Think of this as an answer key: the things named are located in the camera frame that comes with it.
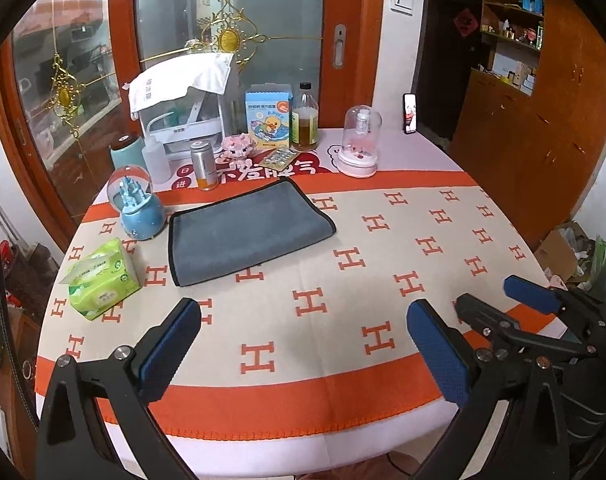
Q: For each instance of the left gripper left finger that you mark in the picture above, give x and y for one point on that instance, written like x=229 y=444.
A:
x=162 y=349

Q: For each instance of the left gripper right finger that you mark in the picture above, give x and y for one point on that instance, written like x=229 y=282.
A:
x=444 y=350

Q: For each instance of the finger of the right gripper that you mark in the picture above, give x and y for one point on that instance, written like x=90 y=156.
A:
x=483 y=318
x=540 y=298

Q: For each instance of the purple and grey towel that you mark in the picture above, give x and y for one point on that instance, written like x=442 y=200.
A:
x=246 y=230

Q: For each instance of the cardboard box on floor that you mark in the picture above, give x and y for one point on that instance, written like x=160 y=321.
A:
x=567 y=252

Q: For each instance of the green tissue pack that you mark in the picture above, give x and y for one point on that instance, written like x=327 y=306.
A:
x=101 y=280

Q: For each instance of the orange cream H-pattern blanket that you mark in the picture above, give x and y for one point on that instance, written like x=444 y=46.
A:
x=316 y=341

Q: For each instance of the blue castle snow globe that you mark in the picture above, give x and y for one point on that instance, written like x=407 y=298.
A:
x=130 y=193

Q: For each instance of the red white printed table mat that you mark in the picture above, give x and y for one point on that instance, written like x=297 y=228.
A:
x=404 y=161

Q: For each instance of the wooden cabinet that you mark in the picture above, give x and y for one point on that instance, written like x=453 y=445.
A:
x=533 y=124

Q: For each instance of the silver orange metal can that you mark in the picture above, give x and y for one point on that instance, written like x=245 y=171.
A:
x=204 y=165

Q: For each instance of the white squeeze bottle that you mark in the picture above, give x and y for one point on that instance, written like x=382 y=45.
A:
x=157 y=164

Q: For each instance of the teal cylindrical container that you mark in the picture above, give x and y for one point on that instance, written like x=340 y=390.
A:
x=126 y=150

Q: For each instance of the pink plush toy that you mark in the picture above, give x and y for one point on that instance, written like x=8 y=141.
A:
x=237 y=147

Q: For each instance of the foil pill blister pack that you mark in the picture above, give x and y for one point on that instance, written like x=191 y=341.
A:
x=279 y=159

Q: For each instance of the black smartphone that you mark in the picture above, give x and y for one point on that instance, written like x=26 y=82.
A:
x=410 y=113

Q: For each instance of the pink base glass dome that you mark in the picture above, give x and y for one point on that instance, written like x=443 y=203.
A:
x=358 y=155

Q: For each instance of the white desk appliance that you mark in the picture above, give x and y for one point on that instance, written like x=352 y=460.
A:
x=197 y=116

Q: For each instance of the blue duck picture box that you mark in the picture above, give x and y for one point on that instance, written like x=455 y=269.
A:
x=268 y=114

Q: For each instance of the amber liquid glass bottle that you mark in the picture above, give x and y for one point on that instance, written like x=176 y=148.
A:
x=304 y=127

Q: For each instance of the white paper sheet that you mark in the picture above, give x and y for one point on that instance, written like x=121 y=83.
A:
x=170 y=80

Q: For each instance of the silver door handle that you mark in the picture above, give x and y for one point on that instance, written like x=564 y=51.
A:
x=338 y=53

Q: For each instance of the white wall switch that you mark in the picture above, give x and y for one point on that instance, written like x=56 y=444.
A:
x=402 y=6

